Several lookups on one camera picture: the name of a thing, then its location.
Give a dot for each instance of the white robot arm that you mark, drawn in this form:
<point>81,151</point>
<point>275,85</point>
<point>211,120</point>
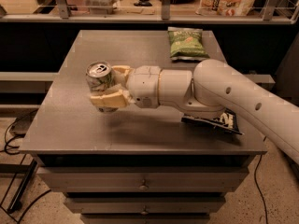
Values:
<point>201,94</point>

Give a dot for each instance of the blue Kettle chip bag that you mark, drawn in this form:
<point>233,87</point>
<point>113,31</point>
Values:
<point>226,121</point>

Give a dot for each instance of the green chip bag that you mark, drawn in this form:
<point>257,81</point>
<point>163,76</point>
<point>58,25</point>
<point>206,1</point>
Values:
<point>186,44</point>

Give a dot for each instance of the metal shelf rail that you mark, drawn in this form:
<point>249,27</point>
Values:
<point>142,11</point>

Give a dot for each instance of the drawer with knob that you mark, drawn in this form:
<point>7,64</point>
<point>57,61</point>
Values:
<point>143,205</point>
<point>142,179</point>

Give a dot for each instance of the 7up soda can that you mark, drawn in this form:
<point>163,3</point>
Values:
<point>99,77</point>

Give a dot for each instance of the black metal stand leg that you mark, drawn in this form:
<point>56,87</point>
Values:
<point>27,171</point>

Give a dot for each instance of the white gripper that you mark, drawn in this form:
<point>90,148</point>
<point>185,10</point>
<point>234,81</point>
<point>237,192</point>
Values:
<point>144,84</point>

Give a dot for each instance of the grey drawer cabinet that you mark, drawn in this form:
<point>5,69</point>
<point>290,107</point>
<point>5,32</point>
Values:
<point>69,132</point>

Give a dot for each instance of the top drawer with knob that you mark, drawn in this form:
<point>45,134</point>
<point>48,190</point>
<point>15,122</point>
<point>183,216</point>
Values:
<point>142,179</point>

